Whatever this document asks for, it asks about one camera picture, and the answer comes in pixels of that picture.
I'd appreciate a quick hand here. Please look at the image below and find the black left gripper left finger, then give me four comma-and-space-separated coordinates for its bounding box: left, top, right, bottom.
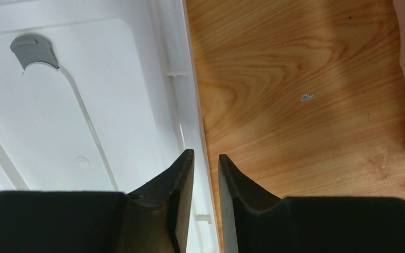
0, 149, 194, 252

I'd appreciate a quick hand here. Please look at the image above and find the white plastic bin lid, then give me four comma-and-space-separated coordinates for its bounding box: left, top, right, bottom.
0, 1, 220, 252

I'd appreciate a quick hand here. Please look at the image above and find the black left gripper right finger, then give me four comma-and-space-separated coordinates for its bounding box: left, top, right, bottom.
218, 154, 405, 252

